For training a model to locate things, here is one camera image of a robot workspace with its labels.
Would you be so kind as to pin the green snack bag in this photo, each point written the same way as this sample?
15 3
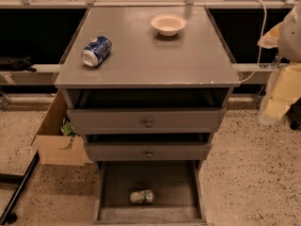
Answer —
67 129

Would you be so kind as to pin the white paper bowl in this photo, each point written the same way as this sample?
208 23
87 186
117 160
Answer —
168 24

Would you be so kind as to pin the black floor rail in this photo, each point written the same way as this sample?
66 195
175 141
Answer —
19 181

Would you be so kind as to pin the grey middle drawer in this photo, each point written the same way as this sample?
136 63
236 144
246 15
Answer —
109 151

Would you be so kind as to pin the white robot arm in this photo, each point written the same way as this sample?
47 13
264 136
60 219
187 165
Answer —
286 36

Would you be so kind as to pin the blue pepsi can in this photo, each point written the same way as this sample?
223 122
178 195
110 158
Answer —
96 51

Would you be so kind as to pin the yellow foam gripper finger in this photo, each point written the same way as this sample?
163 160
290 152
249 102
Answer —
283 90

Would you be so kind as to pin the grey drawer cabinet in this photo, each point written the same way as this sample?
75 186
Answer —
147 70

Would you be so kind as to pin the grey top drawer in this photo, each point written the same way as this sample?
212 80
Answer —
146 121

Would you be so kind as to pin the cardboard box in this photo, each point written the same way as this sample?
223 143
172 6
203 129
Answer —
55 148

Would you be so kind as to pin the grey drawer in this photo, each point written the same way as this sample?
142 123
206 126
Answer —
146 121
109 151
175 185

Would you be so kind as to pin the black object on ledge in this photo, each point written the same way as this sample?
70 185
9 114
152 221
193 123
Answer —
16 64

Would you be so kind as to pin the grey bottom drawer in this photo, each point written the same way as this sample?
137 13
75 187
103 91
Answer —
175 185

